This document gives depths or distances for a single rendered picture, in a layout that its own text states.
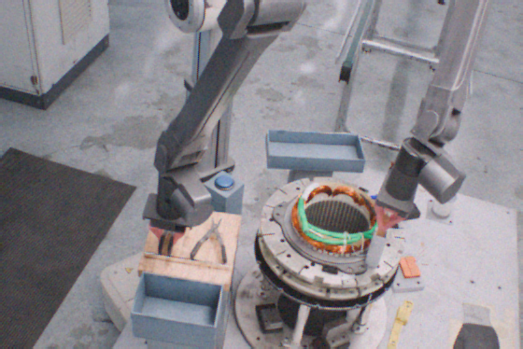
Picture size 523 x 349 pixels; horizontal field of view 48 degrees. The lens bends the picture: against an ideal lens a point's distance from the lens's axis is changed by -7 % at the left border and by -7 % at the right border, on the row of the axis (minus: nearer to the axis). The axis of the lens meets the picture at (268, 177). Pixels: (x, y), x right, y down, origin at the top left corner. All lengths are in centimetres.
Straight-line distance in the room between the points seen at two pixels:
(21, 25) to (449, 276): 244
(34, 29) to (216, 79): 243
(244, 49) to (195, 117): 18
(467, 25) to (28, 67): 269
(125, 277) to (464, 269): 120
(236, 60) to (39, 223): 209
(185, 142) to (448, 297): 95
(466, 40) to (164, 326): 77
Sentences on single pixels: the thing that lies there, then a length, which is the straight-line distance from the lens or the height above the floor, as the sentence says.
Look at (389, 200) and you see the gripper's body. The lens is 113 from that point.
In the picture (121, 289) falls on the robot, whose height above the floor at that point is 26.
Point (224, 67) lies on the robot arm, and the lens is 90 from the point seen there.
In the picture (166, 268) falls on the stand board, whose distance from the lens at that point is 127.
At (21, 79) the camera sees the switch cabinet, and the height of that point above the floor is 18.
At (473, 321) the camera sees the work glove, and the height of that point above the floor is 79.
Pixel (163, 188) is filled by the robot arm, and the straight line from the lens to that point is 115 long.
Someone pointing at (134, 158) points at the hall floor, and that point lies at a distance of 316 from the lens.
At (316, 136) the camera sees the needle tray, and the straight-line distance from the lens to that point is 165.
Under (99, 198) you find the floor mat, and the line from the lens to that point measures 294.
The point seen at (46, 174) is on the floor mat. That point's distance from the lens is 310.
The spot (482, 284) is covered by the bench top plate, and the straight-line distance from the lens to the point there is 180.
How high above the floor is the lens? 204
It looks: 41 degrees down
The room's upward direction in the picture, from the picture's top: 8 degrees clockwise
